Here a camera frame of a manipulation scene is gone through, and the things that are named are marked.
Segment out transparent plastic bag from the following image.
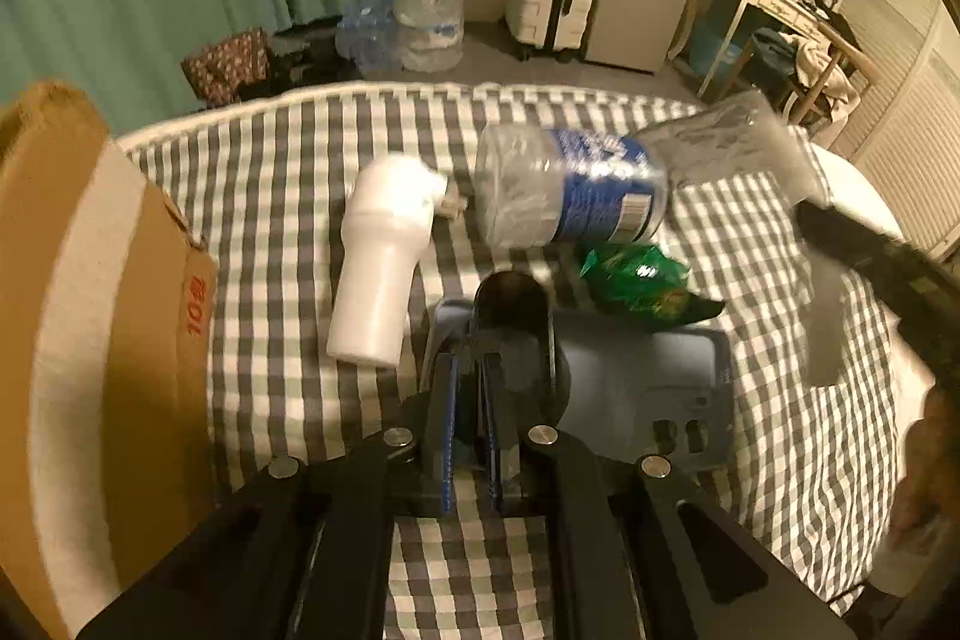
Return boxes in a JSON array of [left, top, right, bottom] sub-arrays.
[[645, 91, 845, 386]]

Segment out wooden chair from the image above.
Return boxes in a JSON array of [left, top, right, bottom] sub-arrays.
[[772, 21, 878, 127]]

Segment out white duvet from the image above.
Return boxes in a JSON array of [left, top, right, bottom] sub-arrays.
[[811, 147, 942, 255]]

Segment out cream garment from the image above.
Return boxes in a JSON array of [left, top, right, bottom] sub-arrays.
[[795, 40, 856, 101]]

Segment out patterned brown bag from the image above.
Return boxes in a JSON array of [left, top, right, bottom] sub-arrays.
[[182, 29, 271, 105]]

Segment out blue storage bin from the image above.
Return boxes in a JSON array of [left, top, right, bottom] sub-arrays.
[[690, 6, 751, 79]]

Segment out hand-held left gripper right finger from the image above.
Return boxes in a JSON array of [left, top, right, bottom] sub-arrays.
[[480, 351, 856, 640]]

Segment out blue-grey phone case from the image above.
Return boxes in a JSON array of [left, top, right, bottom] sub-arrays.
[[431, 299, 732, 468]]

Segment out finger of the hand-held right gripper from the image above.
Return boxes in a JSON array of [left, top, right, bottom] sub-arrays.
[[793, 199, 905, 272]]

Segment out white plastic bottle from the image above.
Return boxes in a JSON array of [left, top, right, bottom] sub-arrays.
[[326, 154, 470, 365]]

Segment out blue label plastic bottle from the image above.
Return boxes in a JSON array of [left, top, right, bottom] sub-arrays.
[[472, 122, 672, 250]]

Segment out blue water bottle pack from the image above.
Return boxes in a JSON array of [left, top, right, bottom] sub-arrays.
[[335, 0, 402, 71]]

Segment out large clear water jug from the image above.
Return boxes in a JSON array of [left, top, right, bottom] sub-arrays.
[[394, 0, 466, 73]]

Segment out cardboard box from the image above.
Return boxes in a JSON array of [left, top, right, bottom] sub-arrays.
[[0, 77, 220, 640]]

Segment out black cup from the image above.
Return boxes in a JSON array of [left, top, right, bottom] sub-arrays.
[[476, 271, 575, 438]]

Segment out black garment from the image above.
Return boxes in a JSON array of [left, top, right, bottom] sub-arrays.
[[810, 0, 863, 49]]

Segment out green snack packet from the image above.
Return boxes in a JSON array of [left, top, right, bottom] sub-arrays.
[[577, 244, 728, 332]]

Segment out person's right hand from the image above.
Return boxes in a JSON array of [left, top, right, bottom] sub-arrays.
[[889, 389, 960, 536]]

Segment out pile of black shoes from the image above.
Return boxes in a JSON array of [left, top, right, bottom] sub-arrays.
[[255, 21, 361, 86]]

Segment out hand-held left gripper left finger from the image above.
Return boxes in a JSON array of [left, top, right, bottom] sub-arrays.
[[75, 351, 470, 640]]

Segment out white louvered wardrobe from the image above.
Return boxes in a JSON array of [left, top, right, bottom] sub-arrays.
[[825, 0, 960, 259]]

